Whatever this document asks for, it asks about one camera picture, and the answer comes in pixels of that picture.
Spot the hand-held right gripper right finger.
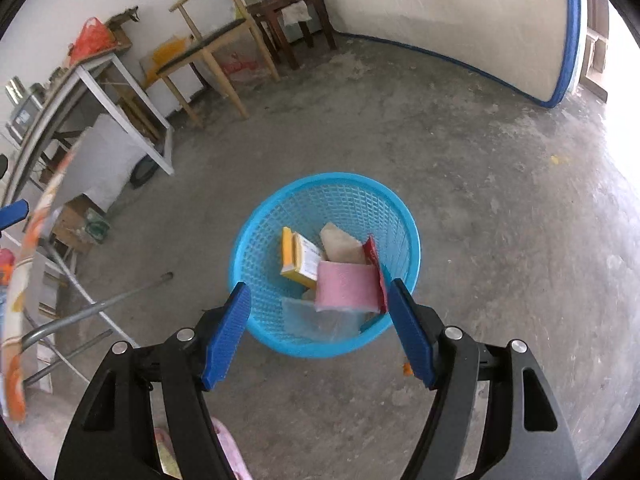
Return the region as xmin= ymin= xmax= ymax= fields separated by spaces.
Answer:
xmin=387 ymin=277 xmax=583 ymax=480

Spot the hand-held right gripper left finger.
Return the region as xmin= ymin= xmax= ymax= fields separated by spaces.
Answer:
xmin=54 ymin=281 xmax=252 ymax=480

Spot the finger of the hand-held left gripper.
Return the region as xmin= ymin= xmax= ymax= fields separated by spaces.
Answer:
xmin=0 ymin=199 xmax=30 ymax=231

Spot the pink sponge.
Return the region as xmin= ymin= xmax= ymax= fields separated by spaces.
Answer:
xmin=315 ymin=260 xmax=383 ymax=313

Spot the red wrapper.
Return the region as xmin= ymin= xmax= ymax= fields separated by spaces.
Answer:
xmin=361 ymin=235 xmax=391 ymax=315

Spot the clear plastic bag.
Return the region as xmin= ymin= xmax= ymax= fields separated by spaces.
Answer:
xmin=280 ymin=296 xmax=376 ymax=343

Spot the yellow box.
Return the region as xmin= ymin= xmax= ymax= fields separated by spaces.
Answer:
xmin=280 ymin=226 xmax=328 ymax=288

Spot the beige paper packet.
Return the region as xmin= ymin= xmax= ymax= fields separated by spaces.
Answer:
xmin=320 ymin=222 xmax=368 ymax=265

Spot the blue plastic basket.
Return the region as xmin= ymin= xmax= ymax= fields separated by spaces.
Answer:
xmin=229 ymin=172 xmax=422 ymax=359

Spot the cardboard box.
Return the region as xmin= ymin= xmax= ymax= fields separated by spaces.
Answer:
xmin=52 ymin=195 xmax=111 ymax=256

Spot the patterned tablecloth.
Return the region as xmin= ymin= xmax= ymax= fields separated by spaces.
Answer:
xmin=0 ymin=130 xmax=96 ymax=421

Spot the pink slipper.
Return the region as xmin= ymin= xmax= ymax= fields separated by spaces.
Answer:
xmin=152 ymin=416 xmax=253 ymax=480

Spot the white bag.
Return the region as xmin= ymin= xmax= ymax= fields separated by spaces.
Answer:
xmin=80 ymin=112 xmax=151 ymax=211

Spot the white side table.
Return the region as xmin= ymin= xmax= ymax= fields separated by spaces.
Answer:
xmin=0 ymin=52 xmax=176 ymax=206

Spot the orange plastic bag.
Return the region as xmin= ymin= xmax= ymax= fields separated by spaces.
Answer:
xmin=69 ymin=16 xmax=117 ymax=63

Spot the yellow bag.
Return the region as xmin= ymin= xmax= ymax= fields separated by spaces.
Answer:
xmin=142 ymin=35 xmax=193 ymax=88

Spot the wooden chair with dark seat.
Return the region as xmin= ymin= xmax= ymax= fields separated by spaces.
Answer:
xmin=156 ymin=0 xmax=281 ymax=128

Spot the white mattress with blue edge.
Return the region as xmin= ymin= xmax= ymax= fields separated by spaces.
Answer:
xmin=310 ymin=0 xmax=588 ymax=109

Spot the white rag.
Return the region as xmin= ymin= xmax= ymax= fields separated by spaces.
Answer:
xmin=282 ymin=1 xmax=313 ymax=27

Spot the dark wooden stool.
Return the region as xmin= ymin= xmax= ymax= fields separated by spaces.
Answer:
xmin=246 ymin=0 xmax=338 ymax=71

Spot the metal table frame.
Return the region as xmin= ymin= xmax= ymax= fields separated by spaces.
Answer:
xmin=20 ymin=272 xmax=176 ymax=396

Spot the black cable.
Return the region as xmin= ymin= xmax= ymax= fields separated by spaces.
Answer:
xmin=131 ymin=156 xmax=161 ymax=190

